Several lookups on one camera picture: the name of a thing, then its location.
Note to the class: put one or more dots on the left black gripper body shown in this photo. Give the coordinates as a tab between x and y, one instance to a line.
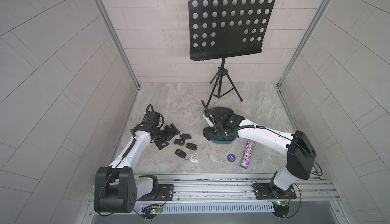
160	134

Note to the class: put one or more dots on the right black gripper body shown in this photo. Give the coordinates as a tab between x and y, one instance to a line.
217	129

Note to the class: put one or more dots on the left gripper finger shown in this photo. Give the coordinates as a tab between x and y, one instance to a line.
162	145
174	130

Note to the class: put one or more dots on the black car key cluster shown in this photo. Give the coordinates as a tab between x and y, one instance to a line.
185	136

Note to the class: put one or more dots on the black car key front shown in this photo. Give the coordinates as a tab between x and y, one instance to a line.
180	153

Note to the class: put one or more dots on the white remote key fob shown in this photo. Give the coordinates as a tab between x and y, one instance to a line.
193	159

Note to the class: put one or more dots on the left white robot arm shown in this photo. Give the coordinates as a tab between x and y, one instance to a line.
116	189

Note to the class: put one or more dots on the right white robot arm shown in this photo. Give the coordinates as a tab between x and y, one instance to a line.
299	152

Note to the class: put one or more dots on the teal plastic storage box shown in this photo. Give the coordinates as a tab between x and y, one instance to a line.
225	139

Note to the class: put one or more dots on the round purple lid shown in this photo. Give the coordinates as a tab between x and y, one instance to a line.
231	158

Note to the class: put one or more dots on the purple glitter tube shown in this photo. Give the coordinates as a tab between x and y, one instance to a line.
247	154

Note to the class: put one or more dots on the left circuit board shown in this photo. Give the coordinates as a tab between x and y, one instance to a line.
151	211

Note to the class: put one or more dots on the circuit board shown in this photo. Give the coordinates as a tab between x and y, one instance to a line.
151	211
281	209

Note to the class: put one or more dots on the black perforated music stand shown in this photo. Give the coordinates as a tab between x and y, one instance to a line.
221	29

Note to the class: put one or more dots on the right circuit board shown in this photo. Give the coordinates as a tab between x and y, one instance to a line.
281	209

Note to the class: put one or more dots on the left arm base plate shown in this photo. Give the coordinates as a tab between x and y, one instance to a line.
164	193

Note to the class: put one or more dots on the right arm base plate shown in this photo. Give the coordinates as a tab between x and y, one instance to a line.
263	191

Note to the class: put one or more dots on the aluminium mounting rail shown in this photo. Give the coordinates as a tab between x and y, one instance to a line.
232	192

